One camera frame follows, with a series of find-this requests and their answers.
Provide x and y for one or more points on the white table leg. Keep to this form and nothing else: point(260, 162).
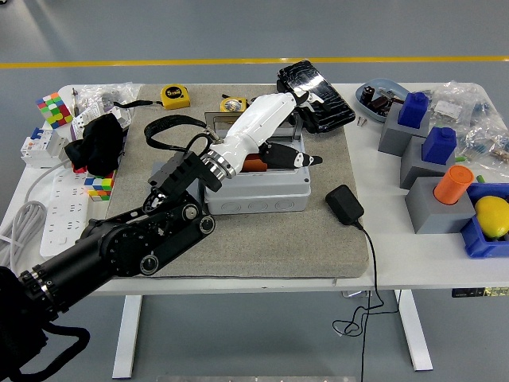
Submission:
point(415, 330)
point(127, 334)

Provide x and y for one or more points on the small white breaker module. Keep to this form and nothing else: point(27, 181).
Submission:
point(81, 121)

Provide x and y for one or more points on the grey plastic box with lid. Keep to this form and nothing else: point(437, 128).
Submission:
point(258, 195)

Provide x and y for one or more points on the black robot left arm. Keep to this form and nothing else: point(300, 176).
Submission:
point(119, 246)

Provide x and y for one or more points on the small black capacitor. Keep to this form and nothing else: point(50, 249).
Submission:
point(367, 95)

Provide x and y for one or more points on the glossy black pouch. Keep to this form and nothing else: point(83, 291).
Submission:
point(330, 115)

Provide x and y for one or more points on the clear bag of parts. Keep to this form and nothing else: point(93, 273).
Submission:
point(487, 147)
point(457, 103)

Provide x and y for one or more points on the black cloth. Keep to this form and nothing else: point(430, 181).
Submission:
point(95, 147)

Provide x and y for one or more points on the brown electronic component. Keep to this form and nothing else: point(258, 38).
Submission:
point(379, 104)

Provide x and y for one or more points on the yellow round tape measure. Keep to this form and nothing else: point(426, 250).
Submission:
point(230, 105)

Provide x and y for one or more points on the small bright puzzle cube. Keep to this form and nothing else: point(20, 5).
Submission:
point(101, 187)

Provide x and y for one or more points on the blue-grey dish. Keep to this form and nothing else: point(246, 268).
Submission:
point(381, 84)

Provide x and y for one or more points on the yellow lemon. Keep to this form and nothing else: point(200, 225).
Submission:
point(493, 217)

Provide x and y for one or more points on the white circuit breaker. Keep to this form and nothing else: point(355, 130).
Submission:
point(40, 153)

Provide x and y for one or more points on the yellow square tape measure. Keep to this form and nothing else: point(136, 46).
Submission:
point(175, 97)

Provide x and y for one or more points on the clear crumpled plastic bag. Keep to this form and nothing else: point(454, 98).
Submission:
point(103, 93)

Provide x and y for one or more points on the black table control panel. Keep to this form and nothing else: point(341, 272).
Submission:
point(477, 292)

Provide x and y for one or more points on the pastel large puzzle cube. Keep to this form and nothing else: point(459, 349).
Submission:
point(53, 109)

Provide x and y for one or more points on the white power strip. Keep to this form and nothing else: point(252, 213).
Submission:
point(63, 215)

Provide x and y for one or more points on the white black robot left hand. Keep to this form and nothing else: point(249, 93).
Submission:
point(254, 123)

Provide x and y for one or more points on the blue plastic bin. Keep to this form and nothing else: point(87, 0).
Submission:
point(477, 242)

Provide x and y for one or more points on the black power adapter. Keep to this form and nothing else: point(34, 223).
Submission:
point(344, 203)

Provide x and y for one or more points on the orange cylinder battery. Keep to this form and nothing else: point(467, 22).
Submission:
point(252, 164)
point(451, 187)

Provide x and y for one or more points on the grey-brown mat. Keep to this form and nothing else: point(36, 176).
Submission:
point(278, 246)

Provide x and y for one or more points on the blue bottle-shaped block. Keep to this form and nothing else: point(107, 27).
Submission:
point(437, 147)
point(413, 111)

